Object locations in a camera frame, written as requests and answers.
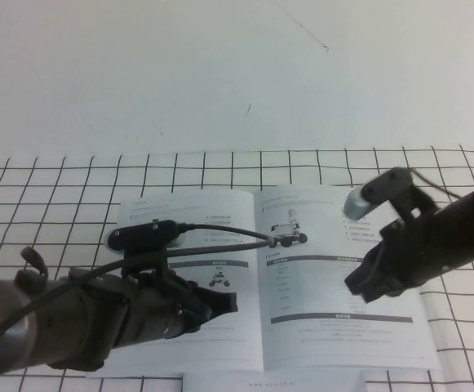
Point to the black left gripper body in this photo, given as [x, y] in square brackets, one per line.
[159, 306]

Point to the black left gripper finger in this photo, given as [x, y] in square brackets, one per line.
[196, 318]
[220, 302]

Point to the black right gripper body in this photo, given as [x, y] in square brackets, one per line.
[416, 253]

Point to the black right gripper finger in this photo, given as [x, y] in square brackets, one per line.
[369, 271]
[381, 290]

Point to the white product catalogue book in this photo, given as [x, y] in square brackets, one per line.
[302, 294]

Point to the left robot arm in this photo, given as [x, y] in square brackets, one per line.
[57, 322]

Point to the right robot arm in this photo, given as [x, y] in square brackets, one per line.
[465, 237]

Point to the white black-grid checkered cloth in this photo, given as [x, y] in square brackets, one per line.
[57, 196]

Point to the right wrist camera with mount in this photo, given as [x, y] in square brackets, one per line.
[379, 190]

